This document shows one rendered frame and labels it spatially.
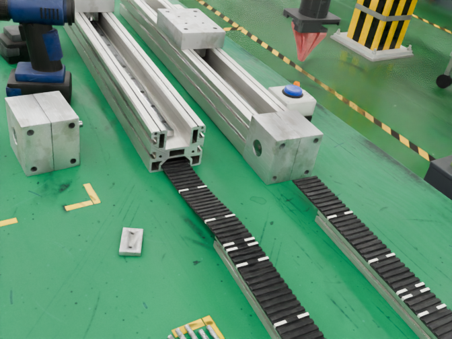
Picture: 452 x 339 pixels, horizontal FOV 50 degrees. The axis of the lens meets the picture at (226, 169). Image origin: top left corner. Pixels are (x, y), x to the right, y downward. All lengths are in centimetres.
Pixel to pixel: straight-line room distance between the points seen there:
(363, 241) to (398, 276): 7
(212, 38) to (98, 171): 46
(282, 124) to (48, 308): 49
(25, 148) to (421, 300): 63
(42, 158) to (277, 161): 39
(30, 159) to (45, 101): 10
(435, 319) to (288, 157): 35
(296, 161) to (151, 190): 26
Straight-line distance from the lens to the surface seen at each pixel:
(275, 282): 66
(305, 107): 108
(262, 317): 65
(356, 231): 79
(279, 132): 85
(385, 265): 75
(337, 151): 104
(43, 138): 83
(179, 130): 90
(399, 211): 93
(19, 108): 86
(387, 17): 404
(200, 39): 116
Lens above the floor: 129
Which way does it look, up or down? 35 degrees down
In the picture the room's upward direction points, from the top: 10 degrees clockwise
